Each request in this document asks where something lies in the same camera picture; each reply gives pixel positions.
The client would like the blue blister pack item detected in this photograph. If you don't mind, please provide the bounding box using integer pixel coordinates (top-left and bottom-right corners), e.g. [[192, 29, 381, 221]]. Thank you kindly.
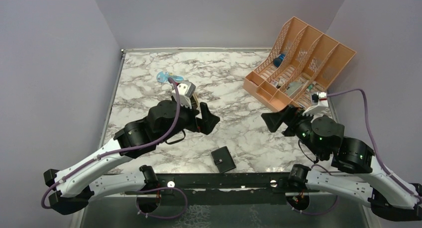
[[156, 71, 184, 83]]

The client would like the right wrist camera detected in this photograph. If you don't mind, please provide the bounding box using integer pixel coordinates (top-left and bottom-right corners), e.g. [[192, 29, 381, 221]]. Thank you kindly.
[[302, 92, 329, 115]]

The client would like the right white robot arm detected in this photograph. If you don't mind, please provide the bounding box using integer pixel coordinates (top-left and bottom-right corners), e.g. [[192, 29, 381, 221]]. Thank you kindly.
[[261, 105, 422, 222]]

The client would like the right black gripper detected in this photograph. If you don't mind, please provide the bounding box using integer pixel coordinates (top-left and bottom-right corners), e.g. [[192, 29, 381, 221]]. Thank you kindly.
[[261, 103, 325, 158]]

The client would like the orange file organizer rack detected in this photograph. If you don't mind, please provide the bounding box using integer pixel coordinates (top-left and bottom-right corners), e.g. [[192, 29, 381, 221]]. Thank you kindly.
[[243, 16, 356, 112]]

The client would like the gold oval tray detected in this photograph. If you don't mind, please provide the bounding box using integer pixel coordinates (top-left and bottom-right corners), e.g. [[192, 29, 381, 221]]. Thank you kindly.
[[190, 93, 199, 110]]

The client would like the black card holder wallet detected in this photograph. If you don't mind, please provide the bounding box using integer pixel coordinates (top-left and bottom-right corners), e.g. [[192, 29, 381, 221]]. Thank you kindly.
[[211, 146, 236, 174]]

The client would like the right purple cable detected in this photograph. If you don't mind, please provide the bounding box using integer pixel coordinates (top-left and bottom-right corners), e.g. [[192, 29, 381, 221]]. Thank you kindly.
[[286, 88, 422, 217]]

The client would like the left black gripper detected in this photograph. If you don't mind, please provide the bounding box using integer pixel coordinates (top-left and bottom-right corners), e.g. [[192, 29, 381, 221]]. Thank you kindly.
[[157, 98, 220, 144]]

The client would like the blue round object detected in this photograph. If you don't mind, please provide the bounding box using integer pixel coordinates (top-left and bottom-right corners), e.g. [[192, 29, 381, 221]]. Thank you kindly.
[[273, 53, 286, 68]]

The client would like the grey pouch in rack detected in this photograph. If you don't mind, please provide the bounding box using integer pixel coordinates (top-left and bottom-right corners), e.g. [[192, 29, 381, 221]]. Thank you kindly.
[[285, 82, 304, 98]]

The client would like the purple cable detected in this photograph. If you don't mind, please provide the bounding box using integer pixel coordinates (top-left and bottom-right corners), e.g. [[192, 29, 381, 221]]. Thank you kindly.
[[286, 88, 422, 217], [41, 77, 189, 220]]

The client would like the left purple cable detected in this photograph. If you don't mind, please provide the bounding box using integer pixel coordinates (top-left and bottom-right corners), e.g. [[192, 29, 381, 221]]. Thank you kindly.
[[41, 77, 189, 220]]

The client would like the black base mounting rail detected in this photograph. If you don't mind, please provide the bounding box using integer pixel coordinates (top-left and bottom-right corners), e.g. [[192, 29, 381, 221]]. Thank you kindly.
[[125, 172, 301, 206]]

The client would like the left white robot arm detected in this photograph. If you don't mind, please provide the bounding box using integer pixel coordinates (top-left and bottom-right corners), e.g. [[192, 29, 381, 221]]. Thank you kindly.
[[41, 100, 220, 215]]

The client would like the small box in rack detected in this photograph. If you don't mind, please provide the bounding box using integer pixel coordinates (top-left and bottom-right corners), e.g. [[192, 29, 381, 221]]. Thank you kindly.
[[270, 78, 286, 89]]

